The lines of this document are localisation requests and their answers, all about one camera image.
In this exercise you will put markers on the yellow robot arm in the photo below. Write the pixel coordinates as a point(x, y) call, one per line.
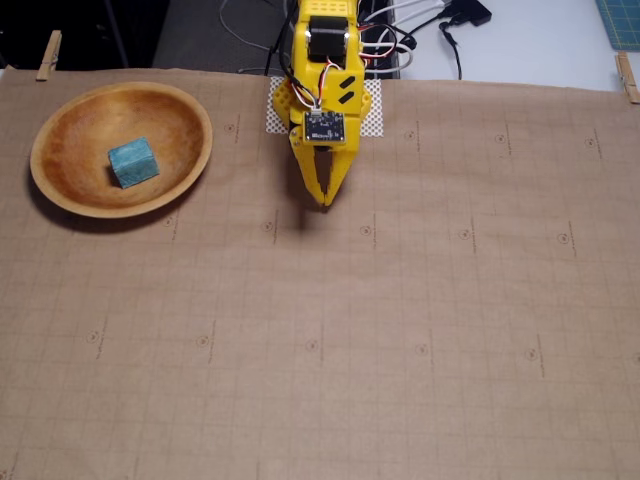
point(327, 7)

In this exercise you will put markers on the small camera circuit board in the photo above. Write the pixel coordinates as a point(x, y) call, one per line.
point(325, 127)

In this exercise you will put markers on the blue block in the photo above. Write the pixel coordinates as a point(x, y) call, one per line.
point(132, 162)

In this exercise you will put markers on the brown grid paper mat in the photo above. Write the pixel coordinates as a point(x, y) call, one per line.
point(400, 300)

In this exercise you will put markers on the wooden clothespin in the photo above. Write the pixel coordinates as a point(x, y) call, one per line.
point(627, 77)
point(50, 55)

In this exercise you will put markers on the yellow robot base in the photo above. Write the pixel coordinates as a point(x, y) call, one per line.
point(281, 100)

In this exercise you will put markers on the green cutting mat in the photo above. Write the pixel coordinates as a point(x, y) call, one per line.
point(622, 22)

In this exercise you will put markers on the yellow gripper with servo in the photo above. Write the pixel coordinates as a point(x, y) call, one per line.
point(314, 172)

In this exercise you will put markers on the round wooden bowl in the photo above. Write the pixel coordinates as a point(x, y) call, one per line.
point(75, 150)

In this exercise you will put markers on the white mesh mat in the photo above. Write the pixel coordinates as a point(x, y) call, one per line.
point(375, 125)

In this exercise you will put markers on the black power adapter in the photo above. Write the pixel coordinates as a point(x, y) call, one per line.
point(475, 12)

